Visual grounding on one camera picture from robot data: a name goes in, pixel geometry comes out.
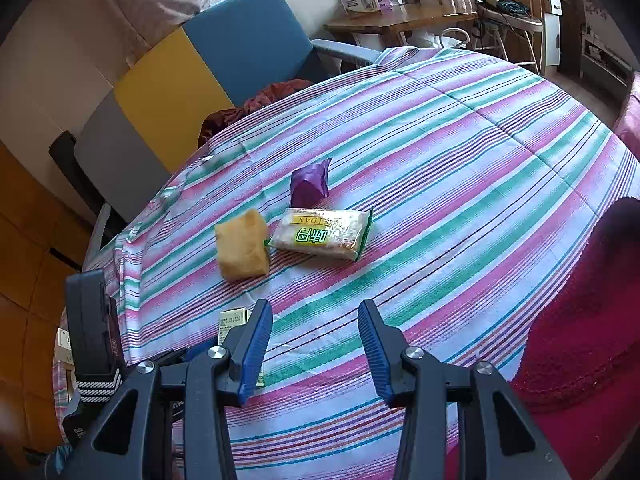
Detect pale yellow label packet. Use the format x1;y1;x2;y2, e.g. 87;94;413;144
217;308;267;388

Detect dark red cloth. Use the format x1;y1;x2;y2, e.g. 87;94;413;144
197;79;316;148

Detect plain purple snack packet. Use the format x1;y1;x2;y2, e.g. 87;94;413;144
289;157;333;209

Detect dark red fuzzy blanket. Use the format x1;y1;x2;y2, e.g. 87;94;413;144
445;195;640;480

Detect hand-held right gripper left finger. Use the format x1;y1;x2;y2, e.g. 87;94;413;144
60;299;274;480

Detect wooden chair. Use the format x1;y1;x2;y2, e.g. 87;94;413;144
475;0;546;77

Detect blocky yellow sponge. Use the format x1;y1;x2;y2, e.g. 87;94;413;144
214;208;271;281

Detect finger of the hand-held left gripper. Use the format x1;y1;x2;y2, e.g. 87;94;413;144
160;337;223;366

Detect green-label rice cracker packet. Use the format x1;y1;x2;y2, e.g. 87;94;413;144
264;206;375;262

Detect wooden wardrobe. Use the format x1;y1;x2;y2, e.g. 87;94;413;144
0;140;96;461

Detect grey yellow blue armchair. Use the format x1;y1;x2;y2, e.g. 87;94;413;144
74;0;383;266

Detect wooden desk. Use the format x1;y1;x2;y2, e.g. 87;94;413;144
323;4;481;53

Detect white low shelf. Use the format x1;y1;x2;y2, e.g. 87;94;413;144
580;24;635;96

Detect white cabinet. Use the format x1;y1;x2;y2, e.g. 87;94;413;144
542;0;568;68

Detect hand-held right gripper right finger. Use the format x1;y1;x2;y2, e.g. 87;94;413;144
357;299;571;480

